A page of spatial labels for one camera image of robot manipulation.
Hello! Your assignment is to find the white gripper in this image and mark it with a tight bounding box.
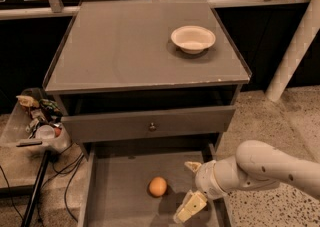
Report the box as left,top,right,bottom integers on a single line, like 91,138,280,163
173,160,226,223

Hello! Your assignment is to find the orange fruit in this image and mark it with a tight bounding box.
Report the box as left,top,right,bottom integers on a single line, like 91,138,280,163
148,177,167,197

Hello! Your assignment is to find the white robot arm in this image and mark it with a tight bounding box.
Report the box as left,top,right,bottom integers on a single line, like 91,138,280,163
173,140,320,223

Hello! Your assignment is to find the grey top drawer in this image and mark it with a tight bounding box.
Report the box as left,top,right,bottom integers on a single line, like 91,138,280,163
62,106,235,143

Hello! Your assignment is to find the grey drawer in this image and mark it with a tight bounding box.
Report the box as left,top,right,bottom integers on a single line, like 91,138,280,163
78,138,232,227
62,106,235,143

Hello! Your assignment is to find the brass drawer knob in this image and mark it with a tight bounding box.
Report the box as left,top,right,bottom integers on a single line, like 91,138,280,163
149,122,157,132

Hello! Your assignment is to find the grey middle drawer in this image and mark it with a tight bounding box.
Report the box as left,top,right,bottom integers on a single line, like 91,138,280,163
78,138,232,227

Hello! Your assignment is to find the grey drawer cabinet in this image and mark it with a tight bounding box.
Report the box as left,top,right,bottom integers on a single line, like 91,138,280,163
43,0,251,146

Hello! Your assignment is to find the white paper bowl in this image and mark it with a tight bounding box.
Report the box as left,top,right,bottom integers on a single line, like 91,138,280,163
171,26,216,54

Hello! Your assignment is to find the white cup in bin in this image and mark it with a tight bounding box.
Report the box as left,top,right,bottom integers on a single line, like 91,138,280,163
35,125,55,139

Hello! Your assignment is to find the black stand leg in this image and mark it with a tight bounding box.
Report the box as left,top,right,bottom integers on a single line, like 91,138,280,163
20,151,51,227

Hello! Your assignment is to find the colourful snack bag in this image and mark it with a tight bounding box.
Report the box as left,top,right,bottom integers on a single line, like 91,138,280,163
39,99,62,117

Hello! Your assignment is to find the clear plastic bin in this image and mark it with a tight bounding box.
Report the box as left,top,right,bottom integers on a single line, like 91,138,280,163
0,88,71,155

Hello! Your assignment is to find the white diagonal pole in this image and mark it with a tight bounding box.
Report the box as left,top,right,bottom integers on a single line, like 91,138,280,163
265,0,320,102

